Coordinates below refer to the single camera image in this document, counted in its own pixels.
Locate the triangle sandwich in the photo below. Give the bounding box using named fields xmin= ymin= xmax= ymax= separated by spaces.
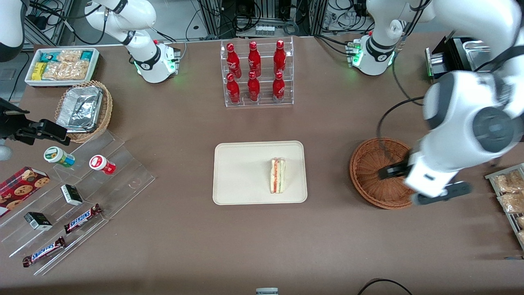
xmin=269 ymin=157 xmax=287 ymax=194

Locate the round brown wicker basket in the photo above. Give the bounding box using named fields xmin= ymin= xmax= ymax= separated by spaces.
xmin=350 ymin=137 xmax=422 ymax=210

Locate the light wicker basket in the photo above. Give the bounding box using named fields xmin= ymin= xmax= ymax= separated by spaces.
xmin=54 ymin=80 xmax=113 ymax=143

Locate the cream rectangular tray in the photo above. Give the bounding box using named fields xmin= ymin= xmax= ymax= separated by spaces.
xmin=212 ymin=141 xmax=308 ymax=205

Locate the green lid cup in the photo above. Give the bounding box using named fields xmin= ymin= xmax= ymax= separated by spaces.
xmin=44 ymin=146 xmax=76 ymax=168

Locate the aluminium foil container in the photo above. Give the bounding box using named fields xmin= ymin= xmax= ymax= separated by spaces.
xmin=56 ymin=86 xmax=103 ymax=133

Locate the red cookie box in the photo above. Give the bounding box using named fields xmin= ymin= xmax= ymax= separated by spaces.
xmin=0 ymin=166 xmax=50 ymax=218

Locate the red lid cup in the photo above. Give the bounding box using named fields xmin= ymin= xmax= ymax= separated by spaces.
xmin=89 ymin=155 xmax=116 ymax=175

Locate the large clear cracker bag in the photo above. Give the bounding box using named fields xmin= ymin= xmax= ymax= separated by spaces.
xmin=42 ymin=61 xmax=90 ymax=81

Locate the clear bag of pastries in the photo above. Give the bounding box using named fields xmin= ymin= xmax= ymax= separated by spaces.
xmin=493 ymin=170 xmax=524 ymax=193
xmin=497 ymin=193 xmax=524 ymax=214

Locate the small black carton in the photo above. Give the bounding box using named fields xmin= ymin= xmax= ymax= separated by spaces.
xmin=61 ymin=184 xmax=84 ymax=206
xmin=24 ymin=212 xmax=53 ymax=231

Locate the small clear cracker bag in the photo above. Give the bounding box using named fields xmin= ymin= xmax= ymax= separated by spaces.
xmin=57 ymin=50 xmax=82 ymax=63

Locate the white plastic snack bin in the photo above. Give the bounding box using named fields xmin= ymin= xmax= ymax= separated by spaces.
xmin=25 ymin=48 xmax=101 ymax=88

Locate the clear acrylic stepped display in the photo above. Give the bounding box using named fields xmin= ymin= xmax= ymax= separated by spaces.
xmin=0 ymin=130 xmax=156 ymax=276

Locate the snickers chocolate bar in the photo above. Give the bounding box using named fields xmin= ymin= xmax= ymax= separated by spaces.
xmin=23 ymin=236 xmax=66 ymax=268
xmin=63 ymin=204 xmax=103 ymax=234

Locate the black machine yellow panel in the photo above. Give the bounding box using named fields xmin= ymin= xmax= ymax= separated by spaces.
xmin=425 ymin=36 xmax=502 ymax=80

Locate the red cola bottle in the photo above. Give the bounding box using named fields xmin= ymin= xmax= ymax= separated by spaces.
xmin=226 ymin=43 xmax=242 ymax=78
xmin=226 ymin=73 xmax=241 ymax=104
xmin=272 ymin=72 xmax=285 ymax=102
xmin=248 ymin=41 xmax=262 ymax=77
xmin=247 ymin=71 xmax=261 ymax=102
xmin=273 ymin=40 xmax=287 ymax=75

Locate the clear acrylic bottle rack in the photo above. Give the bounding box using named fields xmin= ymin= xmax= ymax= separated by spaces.
xmin=220 ymin=37 xmax=294 ymax=108

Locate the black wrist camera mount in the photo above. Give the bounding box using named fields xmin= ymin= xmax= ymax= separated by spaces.
xmin=0 ymin=98 xmax=30 ymax=141

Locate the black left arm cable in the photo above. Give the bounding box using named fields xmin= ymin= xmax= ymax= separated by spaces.
xmin=376 ymin=96 xmax=425 ymax=165

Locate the grey wire tray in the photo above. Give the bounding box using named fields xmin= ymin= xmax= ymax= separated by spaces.
xmin=485 ymin=163 xmax=524 ymax=250

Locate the black floor cable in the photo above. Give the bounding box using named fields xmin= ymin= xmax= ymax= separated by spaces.
xmin=357 ymin=279 xmax=414 ymax=295

